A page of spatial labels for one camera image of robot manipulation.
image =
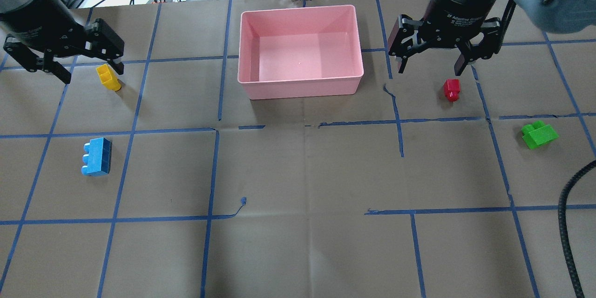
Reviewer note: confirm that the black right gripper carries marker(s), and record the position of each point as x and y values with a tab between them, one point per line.
461	3

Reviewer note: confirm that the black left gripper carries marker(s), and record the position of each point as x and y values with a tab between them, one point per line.
38	15

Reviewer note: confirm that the blue toy block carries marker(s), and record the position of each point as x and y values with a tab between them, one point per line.
97	157

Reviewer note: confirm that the green toy block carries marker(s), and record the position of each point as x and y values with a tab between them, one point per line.
537	134

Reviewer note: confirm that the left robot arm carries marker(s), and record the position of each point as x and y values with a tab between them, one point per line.
23	15

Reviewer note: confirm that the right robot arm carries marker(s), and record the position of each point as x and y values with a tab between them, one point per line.
553	16

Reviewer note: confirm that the pink plastic box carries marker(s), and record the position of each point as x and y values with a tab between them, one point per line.
300	52

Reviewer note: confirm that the yellow toy block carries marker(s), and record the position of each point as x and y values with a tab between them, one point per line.
108	77

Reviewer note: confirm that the red toy block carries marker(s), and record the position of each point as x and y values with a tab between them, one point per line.
452	89

